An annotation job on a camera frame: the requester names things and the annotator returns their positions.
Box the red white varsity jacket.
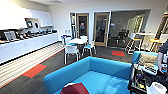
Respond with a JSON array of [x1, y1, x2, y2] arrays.
[[59, 81, 91, 94]]

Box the white chair blue seat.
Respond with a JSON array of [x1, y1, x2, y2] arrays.
[[82, 39, 98, 58]]

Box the round white table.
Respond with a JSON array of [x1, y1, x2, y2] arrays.
[[66, 37, 89, 57]]

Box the narrow wooden glass door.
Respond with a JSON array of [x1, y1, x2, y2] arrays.
[[75, 12, 91, 40]]

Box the wide wooden glass door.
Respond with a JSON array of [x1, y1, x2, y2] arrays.
[[92, 11, 112, 48]]

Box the blue corner sofa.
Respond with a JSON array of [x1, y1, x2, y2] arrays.
[[42, 55, 134, 94]]

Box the black office chair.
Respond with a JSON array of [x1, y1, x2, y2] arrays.
[[116, 29, 130, 45]]

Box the blue armchair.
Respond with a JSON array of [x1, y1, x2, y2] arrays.
[[130, 50, 160, 73]]

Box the white high table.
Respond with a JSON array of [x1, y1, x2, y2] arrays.
[[125, 31, 157, 55]]

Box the white kitchen counter cabinets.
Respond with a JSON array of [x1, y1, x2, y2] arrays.
[[0, 31, 62, 65]]

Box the black equipment cart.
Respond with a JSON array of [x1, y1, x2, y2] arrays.
[[127, 62, 168, 94]]

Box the beige patterned cushion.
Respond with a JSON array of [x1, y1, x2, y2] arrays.
[[137, 52, 159, 68]]

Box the black countertop appliance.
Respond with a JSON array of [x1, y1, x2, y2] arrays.
[[0, 29, 18, 43]]

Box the person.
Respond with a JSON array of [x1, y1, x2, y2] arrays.
[[155, 39, 168, 77]]

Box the white round container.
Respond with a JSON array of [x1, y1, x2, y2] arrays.
[[146, 81, 168, 94]]

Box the black wall appliance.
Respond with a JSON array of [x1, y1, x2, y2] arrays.
[[25, 19, 35, 30]]

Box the white wall cabinets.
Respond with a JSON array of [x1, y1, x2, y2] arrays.
[[0, 7, 55, 30]]

